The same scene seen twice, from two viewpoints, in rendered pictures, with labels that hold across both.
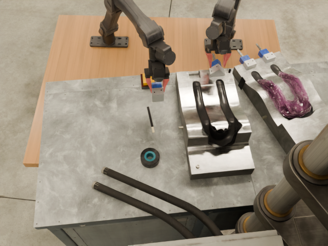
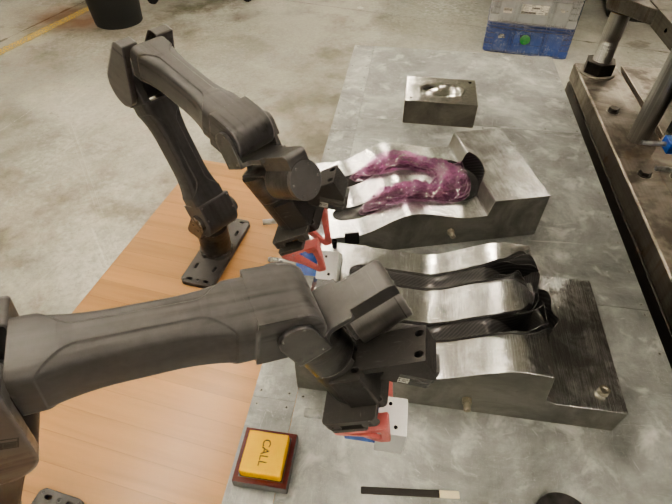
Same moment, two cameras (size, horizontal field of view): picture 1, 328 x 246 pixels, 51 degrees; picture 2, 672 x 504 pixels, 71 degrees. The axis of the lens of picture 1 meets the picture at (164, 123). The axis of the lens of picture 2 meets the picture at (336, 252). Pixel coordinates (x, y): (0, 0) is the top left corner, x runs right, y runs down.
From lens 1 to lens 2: 1.10 m
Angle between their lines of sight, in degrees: 44
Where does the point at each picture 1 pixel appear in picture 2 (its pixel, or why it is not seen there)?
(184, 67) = not seen: hidden behind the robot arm
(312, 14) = (127, 180)
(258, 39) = (235, 192)
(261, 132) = not seen: hidden behind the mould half
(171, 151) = (524, 458)
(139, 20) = (225, 315)
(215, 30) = (307, 166)
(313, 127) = (505, 165)
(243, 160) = (572, 294)
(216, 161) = (581, 345)
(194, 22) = (110, 287)
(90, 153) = not seen: outside the picture
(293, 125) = (500, 187)
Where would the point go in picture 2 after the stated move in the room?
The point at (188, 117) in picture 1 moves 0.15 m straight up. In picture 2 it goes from (471, 365) to (496, 302)
